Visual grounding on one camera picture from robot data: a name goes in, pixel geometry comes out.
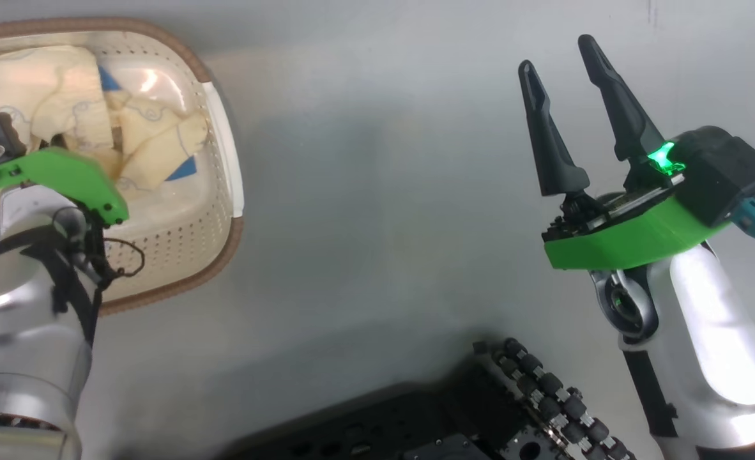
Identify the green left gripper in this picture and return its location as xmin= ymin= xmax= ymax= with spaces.
xmin=0 ymin=148 xmax=130 ymax=226

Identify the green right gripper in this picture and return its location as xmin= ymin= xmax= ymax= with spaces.
xmin=518 ymin=34 xmax=733 ymax=272

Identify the cream garment with bear print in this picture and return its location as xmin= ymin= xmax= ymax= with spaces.
xmin=0 ymin=45 xmax=114 ymax=213

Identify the cream perforated laundry basket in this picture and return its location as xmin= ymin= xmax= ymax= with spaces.
xmin=0 ymin=17 xmax=245 ymax=316

